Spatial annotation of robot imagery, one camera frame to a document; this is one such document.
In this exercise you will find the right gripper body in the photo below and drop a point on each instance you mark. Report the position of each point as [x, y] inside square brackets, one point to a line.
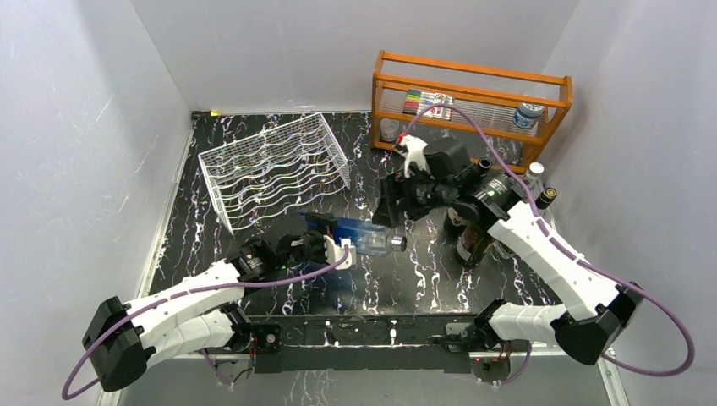
[422, 194]

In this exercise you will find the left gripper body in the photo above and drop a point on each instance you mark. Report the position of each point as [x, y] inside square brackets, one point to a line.
[312, 247]

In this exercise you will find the brown wine bottle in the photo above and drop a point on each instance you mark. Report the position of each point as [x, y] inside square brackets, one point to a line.
[473, 245]

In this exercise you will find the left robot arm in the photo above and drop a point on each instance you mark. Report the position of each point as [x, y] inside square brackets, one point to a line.
[125, 339]

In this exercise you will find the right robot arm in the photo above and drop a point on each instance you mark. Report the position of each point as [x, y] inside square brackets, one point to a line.
[593, 310]

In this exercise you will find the dark green open bottle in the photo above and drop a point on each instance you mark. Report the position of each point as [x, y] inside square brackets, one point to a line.
[454, 224]

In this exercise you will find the orange wooden shelf rack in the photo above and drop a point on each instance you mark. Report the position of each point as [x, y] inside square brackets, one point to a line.
[482, 94]

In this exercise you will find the clear bottle silver cap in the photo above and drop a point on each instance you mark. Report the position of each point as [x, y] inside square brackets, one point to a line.
[533, 175]

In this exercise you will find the dark bottle black foil top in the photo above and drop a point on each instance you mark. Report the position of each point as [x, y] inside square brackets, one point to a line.
[545, 199]

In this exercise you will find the small clear plastic cup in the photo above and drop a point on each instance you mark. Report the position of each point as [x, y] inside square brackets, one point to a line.
[389, 130]

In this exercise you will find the colour marker pen set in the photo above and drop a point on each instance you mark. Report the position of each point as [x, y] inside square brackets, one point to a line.
[417, 100]

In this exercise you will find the blue white lidded jar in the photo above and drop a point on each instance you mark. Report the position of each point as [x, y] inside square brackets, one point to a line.
[525, 117]

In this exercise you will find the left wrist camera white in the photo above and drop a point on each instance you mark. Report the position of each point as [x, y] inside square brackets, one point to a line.
[341, 255]

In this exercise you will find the white wire wine rack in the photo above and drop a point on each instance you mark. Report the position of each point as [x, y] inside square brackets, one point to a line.
[267, 174]

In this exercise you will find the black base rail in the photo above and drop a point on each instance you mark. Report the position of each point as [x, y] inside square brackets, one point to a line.
[374, 342]

